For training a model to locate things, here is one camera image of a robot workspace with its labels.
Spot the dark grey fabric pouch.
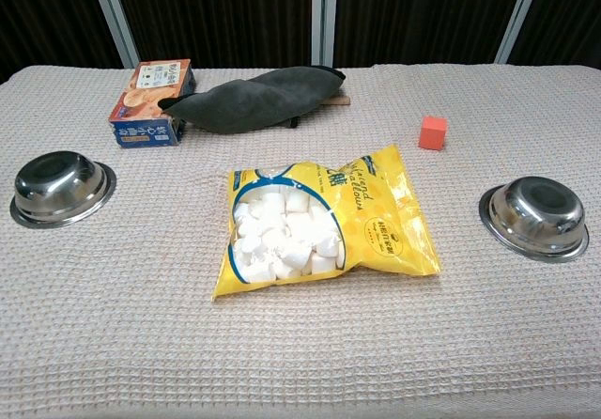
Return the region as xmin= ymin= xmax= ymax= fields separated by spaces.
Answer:
xmin=157 ymin=65 xmax=347 ymax=134

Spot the dented stainless steel bowl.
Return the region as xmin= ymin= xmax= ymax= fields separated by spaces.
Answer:
xmin=9 ymin=150 xmax=117 ymax=229

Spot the yellow marshmallow bag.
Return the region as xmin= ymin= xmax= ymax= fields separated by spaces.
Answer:
xmin=210 ymin=144 xmax=443 ymax=303

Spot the beige waffle tablecloth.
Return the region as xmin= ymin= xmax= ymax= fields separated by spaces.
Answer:
xmin=0 ymin=64 xmax=601 ymax=419

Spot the shiny stainless steel bowl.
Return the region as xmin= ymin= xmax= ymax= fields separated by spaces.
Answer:
xmin=478 ymin=176 xmax=591 ymax=264

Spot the grey metal frame post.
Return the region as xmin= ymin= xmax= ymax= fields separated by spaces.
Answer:
xmin=85 ymin=0 xmax=141 ymax=69
xmin=494 ymin=0 xmax=547 ymax=65
xmin=311 ymin=0 xmax=340 ymax=69

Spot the orange cube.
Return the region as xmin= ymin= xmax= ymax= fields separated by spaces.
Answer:
xmin=418 ymin=115 xmax=449 ymax=151

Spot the blue orange tissue box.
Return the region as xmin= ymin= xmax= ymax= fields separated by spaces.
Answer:
xmin=108 ymin=58 xmax=197 ymax=149

